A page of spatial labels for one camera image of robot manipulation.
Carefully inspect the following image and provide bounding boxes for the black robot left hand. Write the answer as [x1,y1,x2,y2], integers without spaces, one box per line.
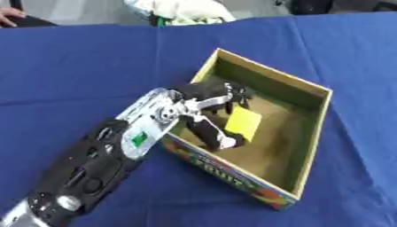
[172,79,256,153]

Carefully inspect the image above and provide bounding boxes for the yellow block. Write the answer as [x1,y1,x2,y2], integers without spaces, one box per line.
[223,106,264,144]

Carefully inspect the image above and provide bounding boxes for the tan cardboard box green inside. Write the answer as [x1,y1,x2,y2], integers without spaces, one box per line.
[158,47,334,211]

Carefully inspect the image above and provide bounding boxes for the white bag with green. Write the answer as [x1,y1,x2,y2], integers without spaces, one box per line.
[122,0,237,27]

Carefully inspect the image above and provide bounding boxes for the black chair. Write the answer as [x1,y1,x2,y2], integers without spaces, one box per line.
[286,0,339,16]

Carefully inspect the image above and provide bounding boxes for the person's hand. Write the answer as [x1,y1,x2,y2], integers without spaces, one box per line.
[0,6,28,28]

